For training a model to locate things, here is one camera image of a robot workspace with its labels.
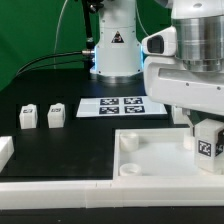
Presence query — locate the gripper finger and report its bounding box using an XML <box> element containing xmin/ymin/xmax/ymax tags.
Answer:
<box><xmin>215</xmin><ymin>129</ymin><xmax>224</xmax><ymax>156</ymax></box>

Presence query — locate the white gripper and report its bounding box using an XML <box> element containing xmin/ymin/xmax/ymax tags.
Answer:
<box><xmin>144</xmin><ymin>56</ymin><xmax>224</xmax><ymax>134</ymax></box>

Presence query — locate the white square tabletop tray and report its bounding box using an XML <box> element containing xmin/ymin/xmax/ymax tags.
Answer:
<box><xmin>113</xmin><ymin>128</ymin><xmax>221</xmax><ymax>179</ymax></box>

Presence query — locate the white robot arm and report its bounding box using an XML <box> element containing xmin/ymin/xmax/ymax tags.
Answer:
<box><xmin>90</xmin><ymin>0</ymin><xmax>224</xmax><ymax>116</ymax></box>

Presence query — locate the white sheet with markers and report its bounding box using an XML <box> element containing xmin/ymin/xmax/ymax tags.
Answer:
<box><xmin>76</xmin><ymin>96</ymin><xmax>167</xmax><ymax>117</ymax></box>

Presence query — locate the white front fence wall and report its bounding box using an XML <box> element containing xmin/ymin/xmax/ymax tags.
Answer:
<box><xmin>0</xmin><ymin>176</ymin><xmax>224</xmax><ymax>210</ymax></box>

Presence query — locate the white fence wall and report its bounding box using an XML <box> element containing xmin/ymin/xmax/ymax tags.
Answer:
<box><xmin>0</xmin><ymin>136</ymin><xmax>14</xmax><ymax>172</ymax></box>
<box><xmin>0</xmin><ymin>176</ymin><xmax>224</xmax><ymax>210</ymax></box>

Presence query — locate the black thick cable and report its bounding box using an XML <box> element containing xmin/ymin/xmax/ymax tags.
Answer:
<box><xmin>16</xmin><ymin>49</ymin><xmax>96</xmax><ymax>76</ymax></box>

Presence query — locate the black camera pole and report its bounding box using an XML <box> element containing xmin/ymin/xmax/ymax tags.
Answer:
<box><xmin>81</xmin><ymin>0</ymin><xmax>100</xmax><ymax>49</ymax></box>

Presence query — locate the thin grey cable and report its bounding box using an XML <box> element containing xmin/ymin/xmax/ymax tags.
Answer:
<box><xmin>53</xmin><ymin>0</ymin><xmax>71</xmax><ymax>69</ymax></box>

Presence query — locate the white left fence wall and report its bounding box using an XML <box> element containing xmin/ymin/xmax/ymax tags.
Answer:
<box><xmin>0</xmin><ymin>136</ymin><xmax>14</xmax><ymax>172</ymax></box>

